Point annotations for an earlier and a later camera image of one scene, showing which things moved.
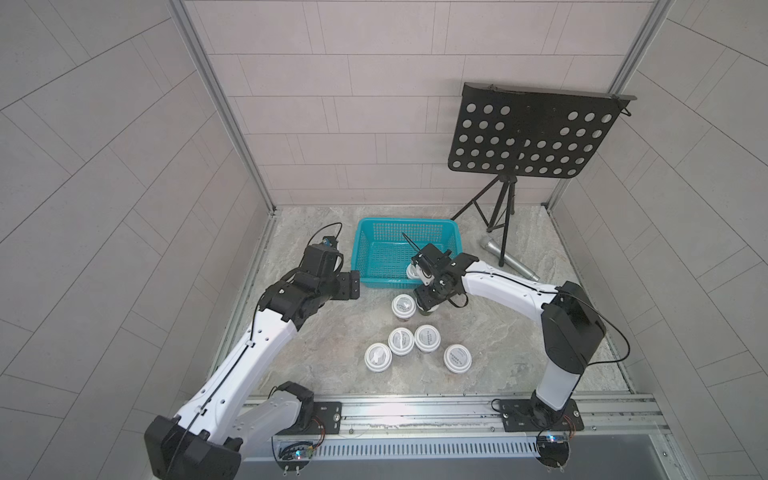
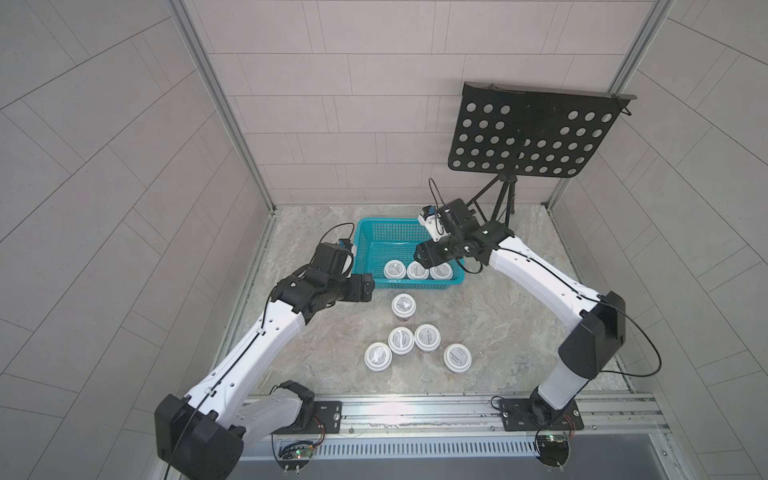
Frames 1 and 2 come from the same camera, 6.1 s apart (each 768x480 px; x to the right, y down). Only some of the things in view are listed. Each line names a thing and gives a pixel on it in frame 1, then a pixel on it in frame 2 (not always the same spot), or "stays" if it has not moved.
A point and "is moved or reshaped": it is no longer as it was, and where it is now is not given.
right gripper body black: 433,292 to 447,248
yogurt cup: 413,272 stays
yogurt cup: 401,341 stays
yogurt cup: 428,312 is moved or reshaped
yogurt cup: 403,306 stays
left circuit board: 292,453 stays
